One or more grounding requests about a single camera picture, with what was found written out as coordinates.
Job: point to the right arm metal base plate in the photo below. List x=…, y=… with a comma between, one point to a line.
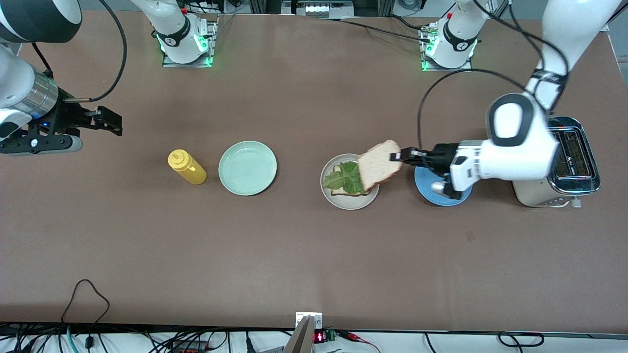
x=214, y=44

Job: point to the small red-lit circuit board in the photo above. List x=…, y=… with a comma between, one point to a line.
x=325, y=336

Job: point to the green lettuce leaf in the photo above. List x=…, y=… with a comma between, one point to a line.
x=348, y=179

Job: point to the yellow squeeze bottle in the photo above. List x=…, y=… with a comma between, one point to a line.
x=189, y=169

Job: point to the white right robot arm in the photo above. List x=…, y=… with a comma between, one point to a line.
x=14, y=88

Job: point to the blue plate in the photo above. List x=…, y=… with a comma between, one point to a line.
x=423, y=186

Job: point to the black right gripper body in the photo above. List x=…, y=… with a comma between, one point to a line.
x=67, y=118

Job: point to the white metal bracket plate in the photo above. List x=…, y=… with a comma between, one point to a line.
x=316, y=319

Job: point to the red alligator clip lead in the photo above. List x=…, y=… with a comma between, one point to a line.
x=358, y=337

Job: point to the beige plate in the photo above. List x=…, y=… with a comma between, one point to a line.
x=351, y=203

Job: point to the mint green plate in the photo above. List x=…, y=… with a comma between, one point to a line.
x=248, y=168

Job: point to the grey metal mount bar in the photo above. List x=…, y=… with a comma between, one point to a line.
x=300, y=340

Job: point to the beige chrome toaster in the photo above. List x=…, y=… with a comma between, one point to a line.
x=574, y=162

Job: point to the grey power unit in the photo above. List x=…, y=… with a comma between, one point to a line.
x=319, y=9

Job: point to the aluminium frame rail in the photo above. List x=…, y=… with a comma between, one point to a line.
x=605, y=28

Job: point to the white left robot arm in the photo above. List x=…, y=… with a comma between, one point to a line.
x=520, y=147

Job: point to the toasted bread slice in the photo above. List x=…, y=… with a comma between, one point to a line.
x=336, y=169
x=378, y=164

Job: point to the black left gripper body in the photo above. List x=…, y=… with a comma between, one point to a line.
x=440, y=155

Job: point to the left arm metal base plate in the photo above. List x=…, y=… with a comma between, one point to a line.
x=449, y=69

